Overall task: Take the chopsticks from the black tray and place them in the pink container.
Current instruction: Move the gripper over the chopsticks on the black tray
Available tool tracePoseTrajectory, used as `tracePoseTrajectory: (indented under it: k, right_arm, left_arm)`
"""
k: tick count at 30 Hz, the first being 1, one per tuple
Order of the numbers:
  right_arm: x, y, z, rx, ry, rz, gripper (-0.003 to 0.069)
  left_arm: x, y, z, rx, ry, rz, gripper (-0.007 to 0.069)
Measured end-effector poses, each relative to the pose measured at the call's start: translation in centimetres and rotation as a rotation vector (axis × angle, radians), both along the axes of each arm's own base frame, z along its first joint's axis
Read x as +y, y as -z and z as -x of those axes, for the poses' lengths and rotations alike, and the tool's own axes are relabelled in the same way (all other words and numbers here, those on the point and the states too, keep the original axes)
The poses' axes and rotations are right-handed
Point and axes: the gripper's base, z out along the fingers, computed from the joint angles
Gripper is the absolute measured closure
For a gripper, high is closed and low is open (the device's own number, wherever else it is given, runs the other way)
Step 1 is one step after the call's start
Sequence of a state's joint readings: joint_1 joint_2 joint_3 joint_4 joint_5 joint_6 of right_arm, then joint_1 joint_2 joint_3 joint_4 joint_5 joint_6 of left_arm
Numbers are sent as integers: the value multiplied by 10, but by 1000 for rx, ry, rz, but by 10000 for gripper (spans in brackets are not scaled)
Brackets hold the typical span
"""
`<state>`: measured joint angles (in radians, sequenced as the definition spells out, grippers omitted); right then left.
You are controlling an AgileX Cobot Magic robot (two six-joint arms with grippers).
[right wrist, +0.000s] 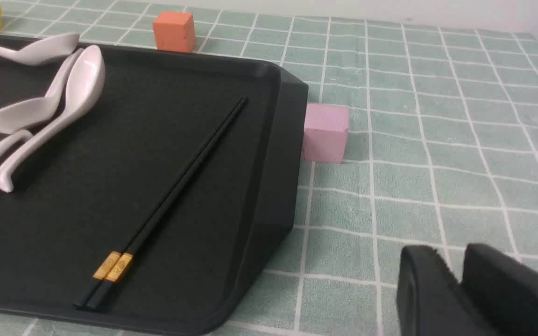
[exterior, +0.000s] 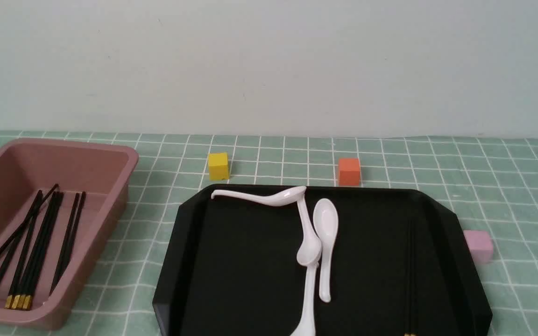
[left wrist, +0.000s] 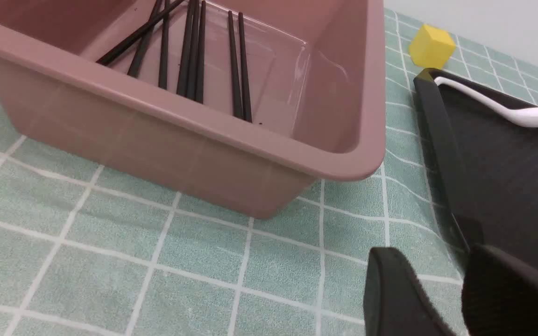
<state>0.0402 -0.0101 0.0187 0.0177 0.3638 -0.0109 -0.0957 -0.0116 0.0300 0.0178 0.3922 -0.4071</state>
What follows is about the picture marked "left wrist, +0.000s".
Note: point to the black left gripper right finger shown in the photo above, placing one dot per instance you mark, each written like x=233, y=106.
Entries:
x=499, y=295

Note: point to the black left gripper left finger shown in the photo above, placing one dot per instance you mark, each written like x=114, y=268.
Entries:
x=394, y=301

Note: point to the black plastic tray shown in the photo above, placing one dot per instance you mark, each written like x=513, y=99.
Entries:
x=488, y=166

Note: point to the white spoon at tray back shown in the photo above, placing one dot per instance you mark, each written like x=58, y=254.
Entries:
x=525, y=117

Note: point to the black chopstick eight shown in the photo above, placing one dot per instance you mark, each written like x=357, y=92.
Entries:
x=246, y=99

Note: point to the pink plastic bin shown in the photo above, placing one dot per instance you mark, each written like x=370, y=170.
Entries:
x=316, y=74

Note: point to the yellow foam cube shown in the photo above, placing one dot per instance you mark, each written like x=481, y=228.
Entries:
x=431, y=47

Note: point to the black chopstick seven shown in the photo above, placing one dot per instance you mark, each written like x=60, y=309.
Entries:
x=235, y=79

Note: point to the black chopstick five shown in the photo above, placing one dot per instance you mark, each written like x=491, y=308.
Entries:
x=191, y=84

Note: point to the black chopstick six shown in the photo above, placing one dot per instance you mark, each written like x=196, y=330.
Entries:
x=199, y=93

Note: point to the black chopstick four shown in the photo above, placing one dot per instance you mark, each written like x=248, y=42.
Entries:
x=185, y=53

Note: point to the black chopstick three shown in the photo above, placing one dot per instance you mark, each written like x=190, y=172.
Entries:
x=163, y=65

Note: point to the green checked tablecloth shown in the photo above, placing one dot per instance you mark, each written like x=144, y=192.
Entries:
x=88, y=251

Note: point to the black chopstick two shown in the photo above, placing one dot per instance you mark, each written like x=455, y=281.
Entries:
x=141, y=50

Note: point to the black chopstick one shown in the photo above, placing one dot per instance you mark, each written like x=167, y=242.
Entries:
x=122, y=46

